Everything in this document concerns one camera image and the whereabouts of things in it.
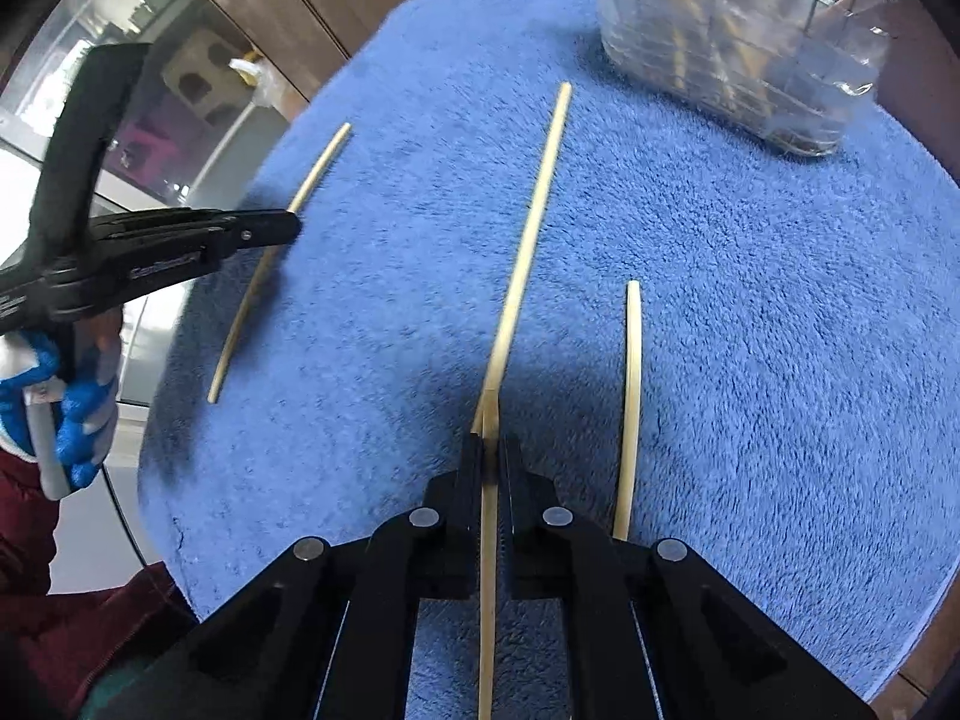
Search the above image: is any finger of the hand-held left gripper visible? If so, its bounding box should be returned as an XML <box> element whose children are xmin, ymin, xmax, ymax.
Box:
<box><xmin>94</xmin><ymin>208</ymin><xmax>304</xmax><ymax>257</ymax></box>

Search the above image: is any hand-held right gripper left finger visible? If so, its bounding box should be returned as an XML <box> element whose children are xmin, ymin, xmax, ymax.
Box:
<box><xmin>90</xmin><ymin>435</ymin><xmax>488</xmax><ymax>720</ymax></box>

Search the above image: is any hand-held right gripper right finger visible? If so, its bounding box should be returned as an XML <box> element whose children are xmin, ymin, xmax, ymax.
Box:
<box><xmin>499</xmin><ymin>435</ymin><xmax>878</xmax><ymax>720</ymax></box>

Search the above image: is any pale wooden chopstick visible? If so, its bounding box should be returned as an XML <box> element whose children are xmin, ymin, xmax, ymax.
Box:
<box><xmin>471</xmin><ymin>81</ymin><xmax>573</xmax><ymax>436</ymax></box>
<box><xmin>611</xmin><ymin>280</ymin><xmax>644</xmax><ymax>542</ymax></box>
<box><xmin>476</xmin><ymin>386</ymin><xmax>502</xmax><ymax>720</ymax></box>
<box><xmin>208</xmin><ymin>122</ymin><xmax>353</xmax><ymax>404</ymax></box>

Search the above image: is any wire utensil holder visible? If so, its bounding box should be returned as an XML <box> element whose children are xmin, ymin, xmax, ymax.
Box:
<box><xmin>585</xmin><ymin>0</ymin><xmax>890</xmax><ymax>159</ymax></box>

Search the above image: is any person's left forearm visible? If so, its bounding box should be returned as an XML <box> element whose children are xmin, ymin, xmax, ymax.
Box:
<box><xmin>0</xmin><ymin>442</ymin><xmax>200</xmax><ymax>720</ymax></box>

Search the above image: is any person's left hand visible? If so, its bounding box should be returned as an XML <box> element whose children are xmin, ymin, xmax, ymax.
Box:
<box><xmin>0</xmin><ymin>307</ymin><xmax>125</xmax><ymax>500</ymax></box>

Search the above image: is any white plastic bag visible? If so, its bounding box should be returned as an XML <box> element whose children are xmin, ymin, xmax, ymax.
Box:
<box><xmin>225</xmin><ymin>51</ymin><xmax>290</xmax><ymax>117</ymax></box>

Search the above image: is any beige plastic stool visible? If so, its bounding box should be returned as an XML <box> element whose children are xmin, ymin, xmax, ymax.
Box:
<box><xmin>160</xmin><ymin>31</ymin><xmax>252</xmax><ymax>127</ymax></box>

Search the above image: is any sliding glass door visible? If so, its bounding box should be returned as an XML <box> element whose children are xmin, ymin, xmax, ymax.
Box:
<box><xmin>0</xmin><ymin>0</ymin><xmax>308</xmax><ymax>421</ymax></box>

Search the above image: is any blue towel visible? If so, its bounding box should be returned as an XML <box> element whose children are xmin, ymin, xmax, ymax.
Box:
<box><xmin>135</xmin><ymin>0</ymin><xmax>960</xmax><ymax>720</ymax></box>

